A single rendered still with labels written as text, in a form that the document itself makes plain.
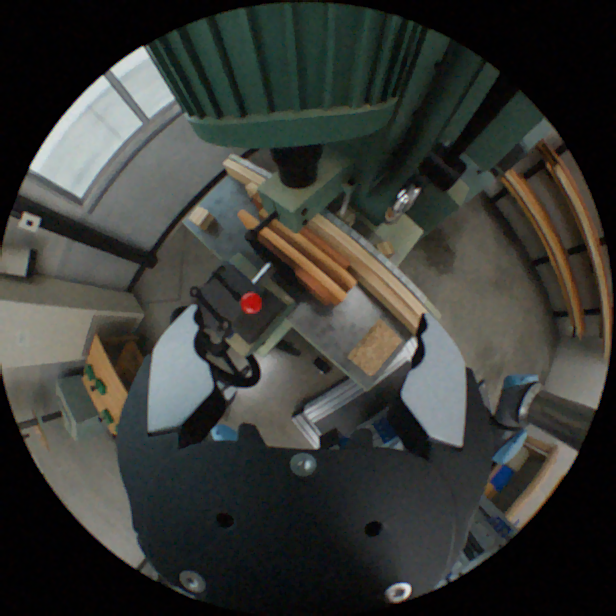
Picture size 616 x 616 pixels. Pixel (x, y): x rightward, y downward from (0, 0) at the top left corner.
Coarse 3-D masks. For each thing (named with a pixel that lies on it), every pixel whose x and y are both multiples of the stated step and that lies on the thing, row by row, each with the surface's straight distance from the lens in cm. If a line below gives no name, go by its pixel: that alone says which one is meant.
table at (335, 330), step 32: (224, 192) 54; (192, 224) 54; (224, 224) 49; (224, 256) 45; (256, 256) 42; (288, 288) 39; (352, 288) 40; (288, 320) 39; (320, 320) 39; (352, 320) 39; (384, 320) 41
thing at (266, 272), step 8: (256, 240) 33; (256, 248) 32; (264, 248) 32; (264, 256) 32; (272, 256) 31; (272, 264) 31; (280, 264) 31; (264, 272) 34; (272, 272) 34; (280, 272) 32; (288, 272) 30; (256, 280) 34; (288, 280) 34; (296, 280) 36
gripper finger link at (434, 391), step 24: (432, 336) 10; (432, 360) 9; (456, 360) 9; (408, 384) 7; (432, 384) 8; (456, 384) 8; (408, 408) 7; (432, 408) 7; (456, 408) 8; (408, 432) 7; (432, 432) 7; (456, 432) 7
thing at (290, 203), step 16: (320, 160) 31; (336, 160) 32; (352, 160) 32; (272, 176) 30; (320, 176) 29; (336, 176) 30; (272, 192) 28; (288, 192) 27; (304, 192) 27; (320, 192) 29; (336, 192) 34; (272, 208) 30; (288, 208) 26; (304, 208) 27; (320, 208) 32; (288, 224) 30; (304, 224) 30
